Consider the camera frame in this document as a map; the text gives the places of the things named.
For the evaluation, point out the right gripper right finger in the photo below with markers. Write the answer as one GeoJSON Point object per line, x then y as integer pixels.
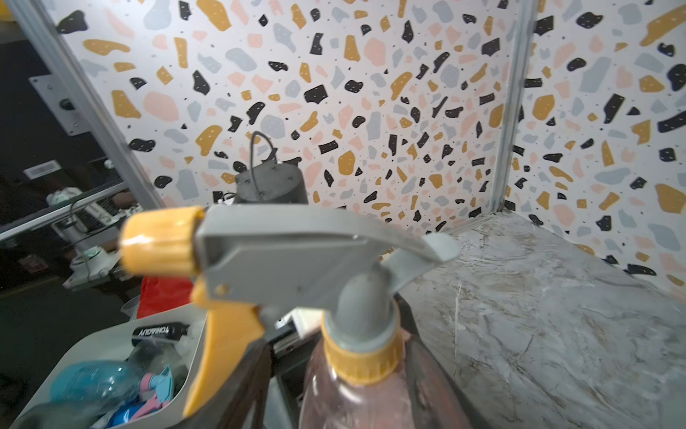
{"type": "Point", "coordinates": [436, 401]}

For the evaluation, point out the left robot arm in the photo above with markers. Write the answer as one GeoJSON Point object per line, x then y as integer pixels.
{"type": "Point", "coordinates": [271, 182]}

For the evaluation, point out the blue bottle in bin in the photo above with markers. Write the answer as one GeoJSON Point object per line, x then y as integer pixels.
{"type": "Point", "coordinates": [100, 381]}

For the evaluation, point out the orange grey spray nozzle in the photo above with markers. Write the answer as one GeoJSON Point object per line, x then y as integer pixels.
{"type": "Point", "coordinates": [251, 264]}

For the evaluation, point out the white plastic bin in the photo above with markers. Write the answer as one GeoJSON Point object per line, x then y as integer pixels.
{"type": "Point", "coordinates": [167, 347]}

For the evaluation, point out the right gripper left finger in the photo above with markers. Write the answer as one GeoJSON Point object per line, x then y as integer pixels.
{"type": "Point", "coordinates": [241, 401]}

